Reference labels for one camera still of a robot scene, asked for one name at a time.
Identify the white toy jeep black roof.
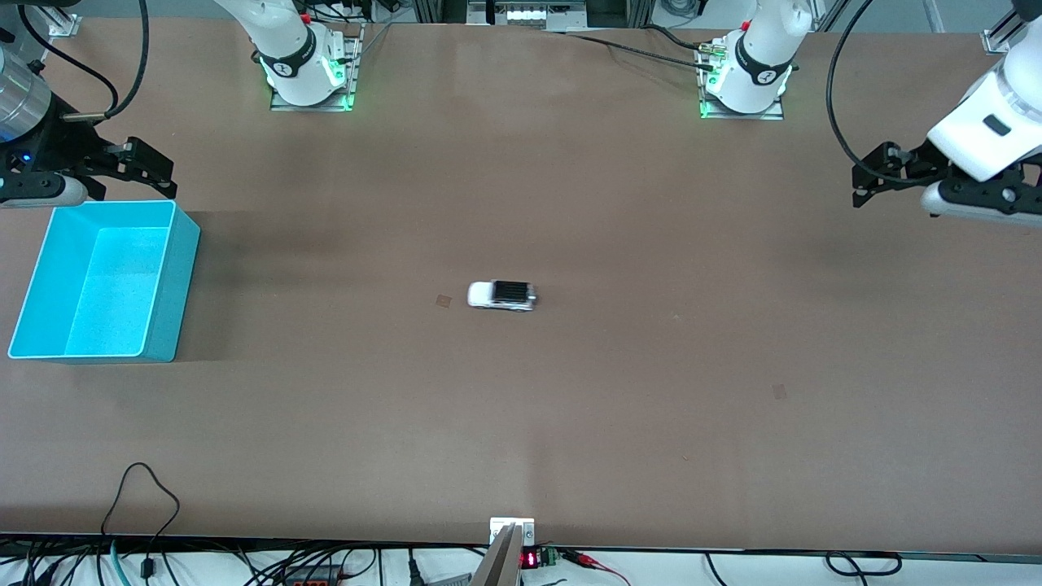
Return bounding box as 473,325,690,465
466,279,539,313

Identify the cyan plastic bin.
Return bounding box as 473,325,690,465
8,200,202,364

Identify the black power strip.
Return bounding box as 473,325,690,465
281,568,351,586

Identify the red clip lead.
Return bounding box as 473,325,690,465
562,550,632,586

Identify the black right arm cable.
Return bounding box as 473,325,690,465
61,0,151,123
18,4,123,111

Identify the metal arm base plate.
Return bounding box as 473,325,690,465
270,23,365,112
698,41,786,121

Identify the black table cable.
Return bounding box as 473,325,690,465
562,29,721,70
639,24,717,51

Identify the black coiled cable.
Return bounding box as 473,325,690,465
824,551,903,576

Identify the metal frame with lights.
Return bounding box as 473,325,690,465
468,0,589,29

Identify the thin black looped cable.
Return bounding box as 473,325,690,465
100,462,182,580

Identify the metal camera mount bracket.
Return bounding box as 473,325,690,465
471,518,536,586

